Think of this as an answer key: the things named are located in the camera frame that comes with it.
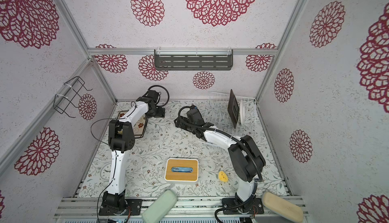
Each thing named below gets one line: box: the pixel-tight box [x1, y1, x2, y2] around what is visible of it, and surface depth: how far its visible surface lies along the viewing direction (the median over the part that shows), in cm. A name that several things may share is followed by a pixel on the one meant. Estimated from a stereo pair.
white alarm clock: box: [99, 162, 112, 182], surface depth 83 cm
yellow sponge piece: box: [218, 170, 229, 183], surface depth 83 cm
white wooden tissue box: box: [164, 158, 200, 183], surface depth 83 cm
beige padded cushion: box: [261, 191, 304, 223], surface depth 73 cm
